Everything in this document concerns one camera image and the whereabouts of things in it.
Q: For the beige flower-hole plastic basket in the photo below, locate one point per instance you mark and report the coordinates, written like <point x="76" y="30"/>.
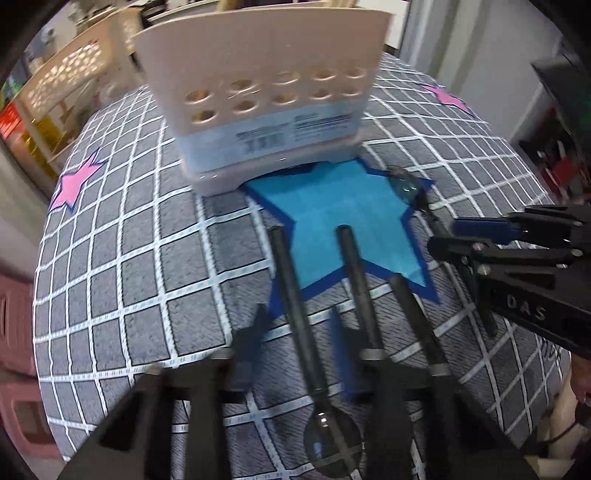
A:
<point x="74" y="74"/>

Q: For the beige plastic utensil holder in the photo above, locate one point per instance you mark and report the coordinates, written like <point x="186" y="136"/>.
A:
<point x="258" y="55"/>

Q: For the yellow oil bottle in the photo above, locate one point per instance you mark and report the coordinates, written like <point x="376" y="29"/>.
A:
<point x="44" y="136"/>

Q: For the red items pile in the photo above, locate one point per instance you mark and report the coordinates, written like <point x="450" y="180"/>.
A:
<point x="563" y="161"/>

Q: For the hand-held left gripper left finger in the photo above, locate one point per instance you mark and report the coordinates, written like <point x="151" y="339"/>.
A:
<point x="251" y="344"/>

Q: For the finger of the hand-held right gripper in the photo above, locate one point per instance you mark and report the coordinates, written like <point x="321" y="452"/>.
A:
<point x="480" y="226"/>
<point x="508" y="261"/>

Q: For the pink plastic chair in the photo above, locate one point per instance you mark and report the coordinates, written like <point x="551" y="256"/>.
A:
<point x="23" y="350"/>

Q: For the grey checked star tablecloth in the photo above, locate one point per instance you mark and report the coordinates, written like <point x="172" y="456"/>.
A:
<point x="152" y="258"/>

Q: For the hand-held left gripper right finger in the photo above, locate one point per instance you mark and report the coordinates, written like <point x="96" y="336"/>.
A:
<point x="346" y="360"/>

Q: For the dark screen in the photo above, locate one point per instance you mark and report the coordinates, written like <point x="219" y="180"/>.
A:
<point x="565" y="78"/>

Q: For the red label box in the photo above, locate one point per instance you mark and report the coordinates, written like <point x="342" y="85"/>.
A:
<point x="8" y="120"/>

